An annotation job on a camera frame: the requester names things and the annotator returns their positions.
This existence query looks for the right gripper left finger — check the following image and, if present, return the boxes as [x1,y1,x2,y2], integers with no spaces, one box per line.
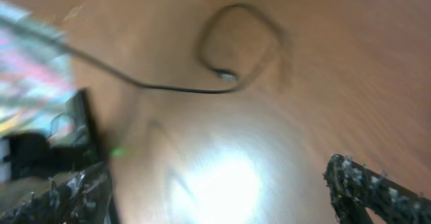
[1,163,112,224]

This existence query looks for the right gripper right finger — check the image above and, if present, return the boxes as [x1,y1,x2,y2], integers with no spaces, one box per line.
[323,154,430,224]

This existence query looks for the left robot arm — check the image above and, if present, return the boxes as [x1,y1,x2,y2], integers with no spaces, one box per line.
[1,88,120,224]

